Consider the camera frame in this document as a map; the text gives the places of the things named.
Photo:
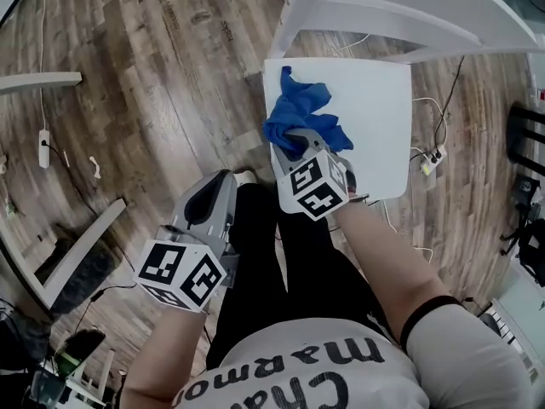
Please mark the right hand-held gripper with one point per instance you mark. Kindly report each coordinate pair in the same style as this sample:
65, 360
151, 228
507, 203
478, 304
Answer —
313, 186

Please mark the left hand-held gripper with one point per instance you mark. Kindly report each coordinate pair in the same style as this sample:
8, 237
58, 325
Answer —
200, 232

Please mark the blue cloth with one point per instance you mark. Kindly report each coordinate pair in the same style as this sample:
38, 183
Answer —
298, 105

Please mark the white chair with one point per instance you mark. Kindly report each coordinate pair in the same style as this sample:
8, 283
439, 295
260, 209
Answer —
374, 113

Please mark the person's left forearm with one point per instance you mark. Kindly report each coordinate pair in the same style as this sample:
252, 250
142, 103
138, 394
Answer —
162, 356

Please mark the person's right forearm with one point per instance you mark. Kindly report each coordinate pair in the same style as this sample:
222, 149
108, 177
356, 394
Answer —
383, 262

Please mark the black chair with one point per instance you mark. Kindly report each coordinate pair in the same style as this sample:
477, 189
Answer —
526, 136

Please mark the person's black trousers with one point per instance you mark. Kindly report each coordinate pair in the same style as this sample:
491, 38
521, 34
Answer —
264, 245

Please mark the person's white shoe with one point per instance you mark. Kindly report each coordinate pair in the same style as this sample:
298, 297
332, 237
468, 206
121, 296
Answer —
244, 177

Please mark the black fuzzy bag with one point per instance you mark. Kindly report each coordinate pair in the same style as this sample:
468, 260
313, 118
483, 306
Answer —
83, 271

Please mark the white paper scrap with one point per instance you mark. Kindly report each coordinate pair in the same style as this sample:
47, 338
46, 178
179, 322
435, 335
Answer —
95, 166

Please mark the white power strip with plugs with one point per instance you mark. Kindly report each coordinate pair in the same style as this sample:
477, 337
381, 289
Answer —
434, 158

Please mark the long white power strip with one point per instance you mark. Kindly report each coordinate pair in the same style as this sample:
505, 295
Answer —
44, 148

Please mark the person's white printed t-shirt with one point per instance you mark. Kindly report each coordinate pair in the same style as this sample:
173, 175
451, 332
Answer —
340, 369

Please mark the black tripod with bag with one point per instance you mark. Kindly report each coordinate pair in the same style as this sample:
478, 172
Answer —
530, 241

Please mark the white slatted rack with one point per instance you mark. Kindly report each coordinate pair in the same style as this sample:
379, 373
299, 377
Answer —
511, 339

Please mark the white table frame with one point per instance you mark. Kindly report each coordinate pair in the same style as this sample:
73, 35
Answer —
85, 237

